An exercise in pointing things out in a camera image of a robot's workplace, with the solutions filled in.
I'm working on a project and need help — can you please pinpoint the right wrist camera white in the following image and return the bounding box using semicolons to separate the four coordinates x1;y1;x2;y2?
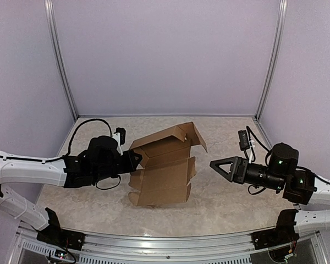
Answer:
238;130;256;163

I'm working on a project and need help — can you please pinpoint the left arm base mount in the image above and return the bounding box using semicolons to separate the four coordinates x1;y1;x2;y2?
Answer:
37;229;85;251

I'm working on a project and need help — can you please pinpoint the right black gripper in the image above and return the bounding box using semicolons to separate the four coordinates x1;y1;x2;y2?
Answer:
210;156;285;191

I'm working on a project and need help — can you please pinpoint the aluminium frame post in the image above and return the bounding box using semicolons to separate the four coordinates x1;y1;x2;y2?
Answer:
255;0;288;123
44;0;79;121

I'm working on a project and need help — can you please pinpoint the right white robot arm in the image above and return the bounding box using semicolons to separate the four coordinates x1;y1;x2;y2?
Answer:
210;143;330;244

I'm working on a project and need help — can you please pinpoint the right aluminium frame post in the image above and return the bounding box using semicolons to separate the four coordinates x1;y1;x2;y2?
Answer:
255;0;288;123

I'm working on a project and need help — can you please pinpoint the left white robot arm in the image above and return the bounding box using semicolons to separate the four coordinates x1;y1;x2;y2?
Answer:
0;133;142;245

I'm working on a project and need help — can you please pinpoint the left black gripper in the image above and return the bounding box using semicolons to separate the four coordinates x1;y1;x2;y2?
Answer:
93;150;142;183

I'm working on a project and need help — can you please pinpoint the left aluminium frame post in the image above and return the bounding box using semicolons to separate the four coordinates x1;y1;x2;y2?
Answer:
44;0;79;121

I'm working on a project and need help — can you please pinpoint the brown cardboard box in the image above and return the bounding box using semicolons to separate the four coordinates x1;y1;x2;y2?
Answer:
128;122;207;207

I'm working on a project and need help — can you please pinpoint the front aluminium frame rail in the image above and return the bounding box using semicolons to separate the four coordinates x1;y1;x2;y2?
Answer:
8;223;330;263

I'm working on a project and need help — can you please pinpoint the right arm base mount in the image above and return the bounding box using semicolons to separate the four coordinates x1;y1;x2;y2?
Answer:
251;209;300;250

